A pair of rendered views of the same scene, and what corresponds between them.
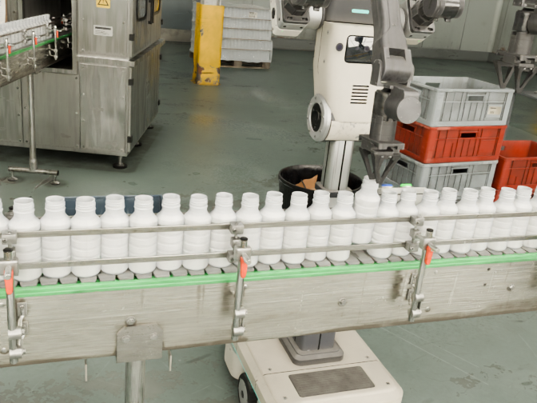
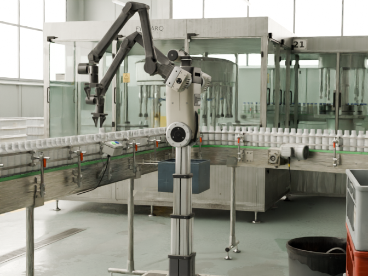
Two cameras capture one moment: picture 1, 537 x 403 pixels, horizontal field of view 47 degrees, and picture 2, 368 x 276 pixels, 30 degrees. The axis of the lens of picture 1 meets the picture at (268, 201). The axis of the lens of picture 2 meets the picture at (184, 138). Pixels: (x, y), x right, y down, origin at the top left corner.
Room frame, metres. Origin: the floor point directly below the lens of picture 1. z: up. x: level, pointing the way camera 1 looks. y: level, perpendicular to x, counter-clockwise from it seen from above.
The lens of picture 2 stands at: (4.68, -3.56, 1.38)
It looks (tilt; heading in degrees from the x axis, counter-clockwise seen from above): 3 degrees down; 128
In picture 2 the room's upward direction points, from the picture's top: 1 degrees clockwise
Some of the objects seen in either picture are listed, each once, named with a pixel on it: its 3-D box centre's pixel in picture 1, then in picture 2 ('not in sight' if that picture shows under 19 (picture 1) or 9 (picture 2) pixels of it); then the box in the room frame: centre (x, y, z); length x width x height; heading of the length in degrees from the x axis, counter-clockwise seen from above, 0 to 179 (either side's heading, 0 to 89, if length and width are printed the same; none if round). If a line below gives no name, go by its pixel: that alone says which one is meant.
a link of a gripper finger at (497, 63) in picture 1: (509, 72); (96, 91); (1.69, -0.61, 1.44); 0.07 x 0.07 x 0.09; 21
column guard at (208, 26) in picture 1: (208, 44); not in sight; (8.99, 1.11, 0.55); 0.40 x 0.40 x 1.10; 21
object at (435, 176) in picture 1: (437, 169); not in sight; (3.76, -1.05, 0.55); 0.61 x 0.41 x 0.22; 118
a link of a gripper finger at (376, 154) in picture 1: (379, 161); (98, 120); (1.34, -0.24, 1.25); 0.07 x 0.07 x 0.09; 21
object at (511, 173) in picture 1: (515, 163); not in sight; (4.11, -1.67, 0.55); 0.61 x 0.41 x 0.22; 114
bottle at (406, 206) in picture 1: (403, 221); (96, 146); (1.41, -0.34, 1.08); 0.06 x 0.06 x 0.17
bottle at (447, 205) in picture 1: (443, 220); (88, 147); (1.46, -0.45, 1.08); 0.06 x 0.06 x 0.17
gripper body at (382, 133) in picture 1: (382, 130); (99, 110); (1.35, -0.24, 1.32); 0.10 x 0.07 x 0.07; 21
